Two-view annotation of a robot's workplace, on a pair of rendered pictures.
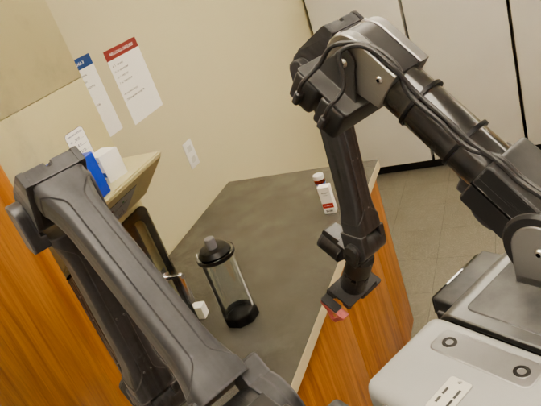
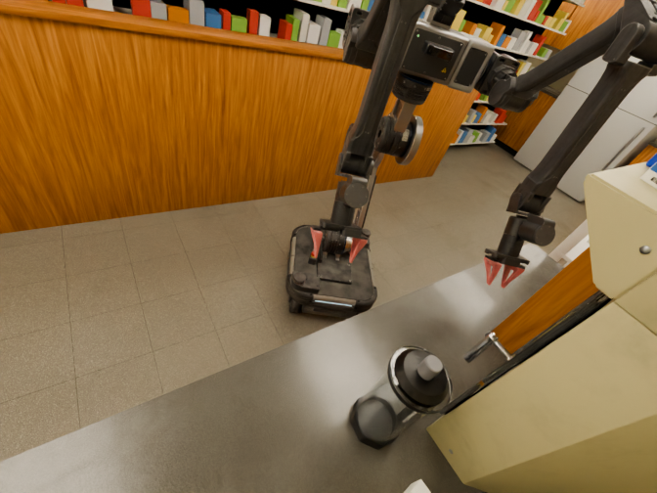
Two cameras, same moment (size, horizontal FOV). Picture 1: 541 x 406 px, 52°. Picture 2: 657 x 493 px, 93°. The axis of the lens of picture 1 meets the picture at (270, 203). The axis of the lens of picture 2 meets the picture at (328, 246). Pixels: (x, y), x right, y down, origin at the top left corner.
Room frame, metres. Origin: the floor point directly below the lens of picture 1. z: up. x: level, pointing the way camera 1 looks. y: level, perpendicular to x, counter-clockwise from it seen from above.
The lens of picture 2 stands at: (1.67, 0.06, 1.61)
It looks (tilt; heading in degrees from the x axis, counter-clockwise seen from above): 42 degrees down; 196
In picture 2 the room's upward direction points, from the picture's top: 20 degrees clockwise
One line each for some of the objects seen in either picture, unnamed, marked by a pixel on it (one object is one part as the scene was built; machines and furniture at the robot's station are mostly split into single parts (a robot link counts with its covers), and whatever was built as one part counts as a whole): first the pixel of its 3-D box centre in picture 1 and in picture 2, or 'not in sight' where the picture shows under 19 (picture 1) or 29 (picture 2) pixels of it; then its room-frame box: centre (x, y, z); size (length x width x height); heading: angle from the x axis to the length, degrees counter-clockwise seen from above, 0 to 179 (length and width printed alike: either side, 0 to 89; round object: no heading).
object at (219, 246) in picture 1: (212, 248); (424, 372); (1.34, 0.19, 1.18); 0.09 x 0.09 x 0.07
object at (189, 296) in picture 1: (179, 287); (487, 354); (1.22, 0.28, 1.17); 0.05 x 0.03 x 0.10; 61
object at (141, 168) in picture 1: (110, 208); (641, 216); (1.11, 0.32, 1.46); 0.32 x 0.11 x 0.10; 151
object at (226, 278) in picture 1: (228, 283); (395, 400); (1.34, 0.19, 1.06); 0.11 x 0.11 x 0.21
